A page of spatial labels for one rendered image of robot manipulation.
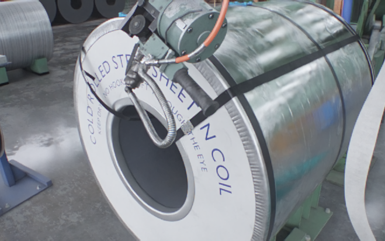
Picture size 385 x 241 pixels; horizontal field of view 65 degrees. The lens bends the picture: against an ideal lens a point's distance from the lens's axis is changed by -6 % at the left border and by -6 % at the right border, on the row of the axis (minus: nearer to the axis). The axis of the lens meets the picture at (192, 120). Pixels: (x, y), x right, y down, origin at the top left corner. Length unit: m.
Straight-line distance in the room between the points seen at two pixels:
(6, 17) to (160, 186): 4.86
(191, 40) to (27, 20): 5.41
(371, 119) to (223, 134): 0.51
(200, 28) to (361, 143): 0.43
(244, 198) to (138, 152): 0.76
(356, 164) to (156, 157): 1.23
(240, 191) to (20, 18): 5.42
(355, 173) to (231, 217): 0.60
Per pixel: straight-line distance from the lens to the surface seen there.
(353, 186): 0.66
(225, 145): 1.00
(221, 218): 1.18
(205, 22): 0.76
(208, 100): 0.71
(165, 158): 1.73
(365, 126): 0.61
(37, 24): 6.10
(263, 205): 1.02
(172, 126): 0.75
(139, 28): 0.91
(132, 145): 1.63
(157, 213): 1.49
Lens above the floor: 1.48
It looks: 24 degrees down
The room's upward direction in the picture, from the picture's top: 2 degrees counter-clockwise
